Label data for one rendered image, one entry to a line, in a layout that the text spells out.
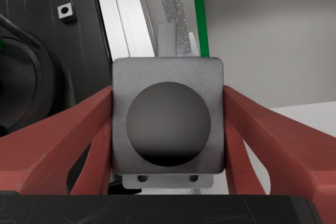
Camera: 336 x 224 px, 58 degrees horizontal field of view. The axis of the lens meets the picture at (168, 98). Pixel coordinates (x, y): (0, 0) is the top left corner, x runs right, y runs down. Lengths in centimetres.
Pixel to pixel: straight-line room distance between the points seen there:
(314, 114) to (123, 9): 27
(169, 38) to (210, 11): 8
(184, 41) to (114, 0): 10
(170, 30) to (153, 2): 31
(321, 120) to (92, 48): 29
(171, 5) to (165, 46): 17
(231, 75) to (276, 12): 6
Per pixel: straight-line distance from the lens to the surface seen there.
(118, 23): 35
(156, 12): 47
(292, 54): 25
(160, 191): 30
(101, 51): 33
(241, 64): 25
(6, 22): 30
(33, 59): 34
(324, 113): 42
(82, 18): 36
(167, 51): 16
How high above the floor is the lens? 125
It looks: 73 degrees down
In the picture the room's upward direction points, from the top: 30 degrees counter-clockwise
